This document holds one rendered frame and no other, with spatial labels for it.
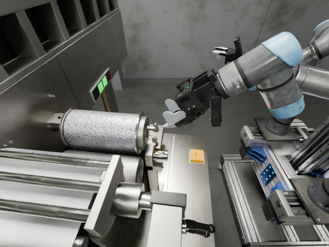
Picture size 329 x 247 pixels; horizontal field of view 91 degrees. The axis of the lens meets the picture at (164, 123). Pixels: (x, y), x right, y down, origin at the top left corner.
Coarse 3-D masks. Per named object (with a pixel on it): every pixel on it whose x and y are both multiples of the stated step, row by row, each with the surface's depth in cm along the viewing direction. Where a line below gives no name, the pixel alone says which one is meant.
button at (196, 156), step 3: (192, 150) 90; (195, 150) 90; (198, 150) 90; (201, 150) 90; (192, 153) 89; (195, 153) 89; (198, 153) 89; (201, 153) 89; (192, 156) 88; (195, 156) 88; (198, 156) 88; (201, 156) 88; (192, 159) 87; (195, 159) 86; (198, 159) 86; (201, 159) 86; (198, 162) 88; (201, 162) 87
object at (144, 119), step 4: (144, 116) 56; (140, 120) 52; (144, 120) 52; (148, 120) 58; (140, 124) 51; (144, 124) 52; (140, 128) 51; (144, 128) 53; (140, 132) 51; (140, 136) 51; (140, 140) 51; (140, 144) 52; (144, 144) 55; (140, 148) 54; (144, 148) 55
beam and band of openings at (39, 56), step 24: (0, 0) 39; (24, 0) 45; (48, 0) 52; (72, 0) 65; (96, 0) 90; (0, 24) 45; (24, 24) 45; (48, 24) 58; (72, 24) 71; (96, 24) 82; (0, 48) 46; (24, 48) 49; (48, 48) 57; (0, 72) 40; (24, 72) 46
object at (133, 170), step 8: (64, 152) 53; (72, 152) 53; (80, 152) 53; (88, 152) 54; (96, 152) 54; (128, 160) 50; (136, 160) 51; (128, 168) 48; (136, 168) 48; (128, 176) 47; (136, 176) 51
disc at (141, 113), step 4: (140, 112) 54; (140, 116) 52; (136, 124) 50; (136, 128) 49; (136, 132) 49; (136, 136) 49; (136, 140) 50; (136, 144) 50; (136, 148) 51; (136, 152) 52; (140, 152) 57
